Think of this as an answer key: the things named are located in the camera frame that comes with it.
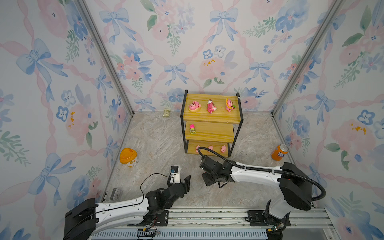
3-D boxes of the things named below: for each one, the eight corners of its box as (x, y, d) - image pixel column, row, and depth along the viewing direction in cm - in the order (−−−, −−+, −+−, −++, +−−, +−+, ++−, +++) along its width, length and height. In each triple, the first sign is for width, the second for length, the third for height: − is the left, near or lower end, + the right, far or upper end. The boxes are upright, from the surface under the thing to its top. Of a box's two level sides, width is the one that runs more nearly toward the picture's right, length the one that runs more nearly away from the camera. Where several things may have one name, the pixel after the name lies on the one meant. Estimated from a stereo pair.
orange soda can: (272, 161, 96) (280, 153, 87) (269, 153, 100) (277, 143, 91) (282, 162, 96) (291, 153, 87) (278, 153, 100) (286, 143, 91)
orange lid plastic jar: (124, 168, 93) (117, 160, 84) (128, 157, 97) (121, 148, 89) (138, 168, 93) (132, 160, 84) (141, 157, 97) (135, 148, 89)
